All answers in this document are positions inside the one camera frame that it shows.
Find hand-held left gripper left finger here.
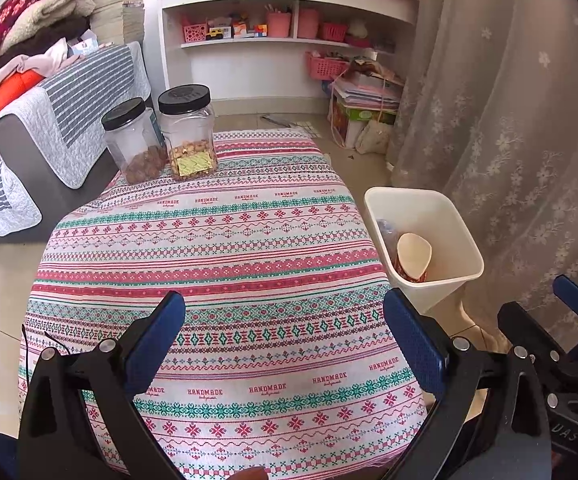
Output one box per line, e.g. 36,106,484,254
19,290,187,480

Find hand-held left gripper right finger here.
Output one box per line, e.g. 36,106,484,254
383,287,552,480

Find red instant noodle cup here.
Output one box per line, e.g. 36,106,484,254
393,231,433,284

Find white plastic bin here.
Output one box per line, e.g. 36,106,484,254
363,186,485,314

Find crumpled clear plastic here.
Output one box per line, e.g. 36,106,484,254
374,216,400,267

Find patterned tablecloth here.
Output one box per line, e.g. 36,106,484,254
19,128,428,477

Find clear jar brown nuts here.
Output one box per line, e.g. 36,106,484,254
101,97,169,185

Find dark grey sofa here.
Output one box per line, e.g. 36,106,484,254
0,92,122,243

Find lace curtain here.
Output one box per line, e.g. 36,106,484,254
385,0,578,361

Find clear jar yellow label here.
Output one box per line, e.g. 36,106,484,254
157,84,219,182

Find beige cloth bag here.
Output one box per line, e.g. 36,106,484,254
355,118,395,157

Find green and red cardboard box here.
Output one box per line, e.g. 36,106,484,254
329,94,398,149

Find striped grey quilt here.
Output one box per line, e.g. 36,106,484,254
0,40,153,190

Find stack of papers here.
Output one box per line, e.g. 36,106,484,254
328,66,403,112

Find orange cloth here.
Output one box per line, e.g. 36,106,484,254
0,69,46,129

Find large pink basket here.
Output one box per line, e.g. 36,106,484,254
304,50,351,82

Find pink cloth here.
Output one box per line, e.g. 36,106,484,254
0,36,70,107

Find light blue packet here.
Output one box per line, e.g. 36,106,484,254
68,36,98,59

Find small pink basket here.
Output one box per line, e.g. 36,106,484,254
182,21,210,44

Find dark brown blanket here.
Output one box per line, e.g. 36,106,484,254
0,14,93,82

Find low pink basket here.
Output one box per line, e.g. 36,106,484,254
318,21,348,43

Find stack of books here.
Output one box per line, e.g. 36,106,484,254
90,0,146,57

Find pink pot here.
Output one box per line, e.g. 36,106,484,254
265,9,293,39
295,6,321,40

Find beige fleece blanket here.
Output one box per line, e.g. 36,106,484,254
0,0,98,62

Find pile of folded blankets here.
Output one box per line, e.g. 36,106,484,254
0,0,83,97

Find black cable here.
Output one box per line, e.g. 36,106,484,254
20,324,70,357

